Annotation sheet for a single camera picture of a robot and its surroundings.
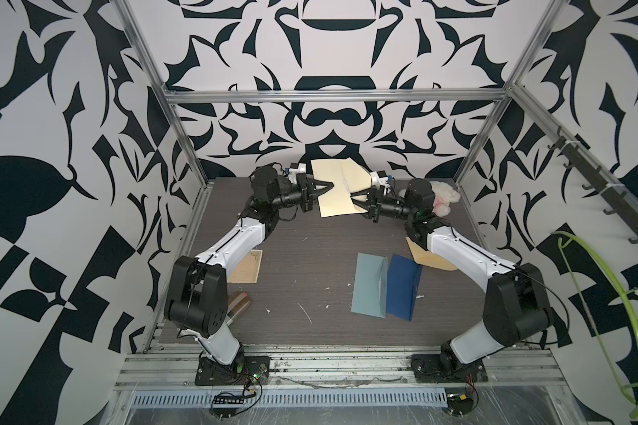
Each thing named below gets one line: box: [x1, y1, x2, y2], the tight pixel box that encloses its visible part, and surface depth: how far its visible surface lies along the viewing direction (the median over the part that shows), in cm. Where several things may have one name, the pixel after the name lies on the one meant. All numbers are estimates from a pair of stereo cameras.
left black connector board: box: [209, 394, 245, 419], surface depth 72 cm
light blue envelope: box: [350, 252, 389, 319], surface depth 91 cm
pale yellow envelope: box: [310, 157, 373, 218], surface depth 77 cm
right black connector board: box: [446, 393, 475, 418], surface depth 73 cm
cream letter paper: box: [226, 249, 264, 284], surface depth 95 cm
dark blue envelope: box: [386, 253, 423, 322], surface depth 92 cm
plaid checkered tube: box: [225, 292, 252, 327], surface depth 85 cm
